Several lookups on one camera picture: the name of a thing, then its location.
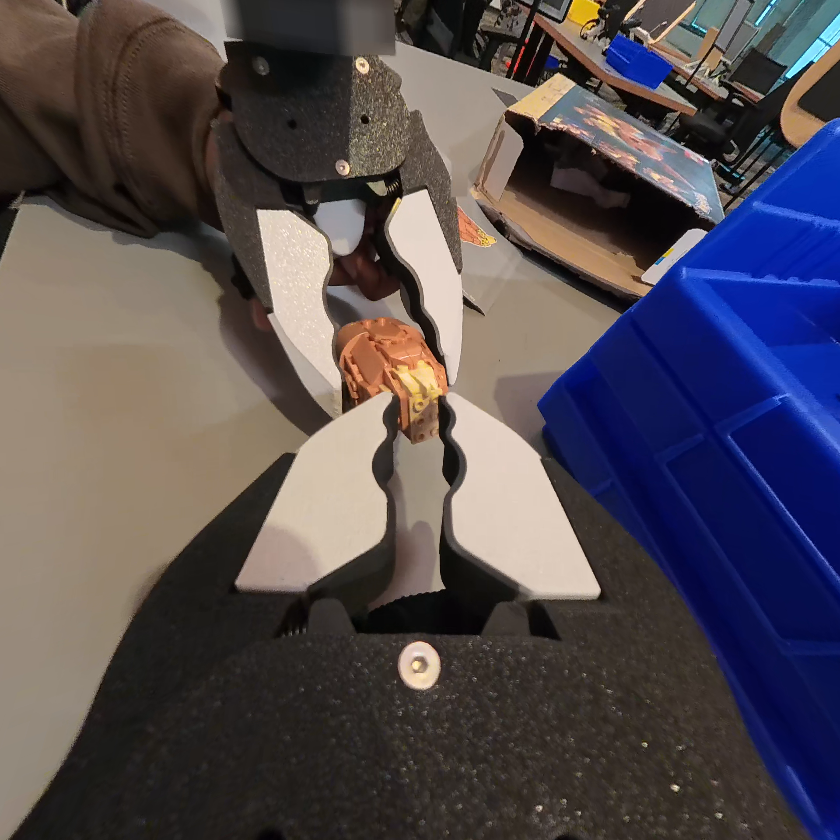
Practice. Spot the person's left forearm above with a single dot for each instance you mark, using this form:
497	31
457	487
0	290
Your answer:
98	118

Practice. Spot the grey instruction booklet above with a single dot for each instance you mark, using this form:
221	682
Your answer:
492	275

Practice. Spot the black office chair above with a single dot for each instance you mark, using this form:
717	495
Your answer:
722	124

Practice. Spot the black panel with wooden rim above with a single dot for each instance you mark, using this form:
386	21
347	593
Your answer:
823	98

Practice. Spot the wooden edged work table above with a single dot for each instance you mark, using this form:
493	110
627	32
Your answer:
590	56

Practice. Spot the blue storage bin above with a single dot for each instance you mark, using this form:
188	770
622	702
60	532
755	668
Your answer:
636	58

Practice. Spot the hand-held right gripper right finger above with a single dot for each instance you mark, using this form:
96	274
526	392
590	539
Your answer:
518	525

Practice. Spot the blue plastic bin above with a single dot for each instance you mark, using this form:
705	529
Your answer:
722	394

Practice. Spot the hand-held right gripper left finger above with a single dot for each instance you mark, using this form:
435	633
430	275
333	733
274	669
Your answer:
315	518

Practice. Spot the person's left hand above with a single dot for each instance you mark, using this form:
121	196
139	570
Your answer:
371	275

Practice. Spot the cardboard toy box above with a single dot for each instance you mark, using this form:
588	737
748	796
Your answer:
590	197

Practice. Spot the yellow storage bin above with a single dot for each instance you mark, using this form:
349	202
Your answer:
581	10

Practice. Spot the orange and tan toy segment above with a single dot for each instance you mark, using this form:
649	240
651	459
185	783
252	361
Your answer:
380	367

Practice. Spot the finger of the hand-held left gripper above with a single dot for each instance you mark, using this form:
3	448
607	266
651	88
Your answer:
295	282
433	262

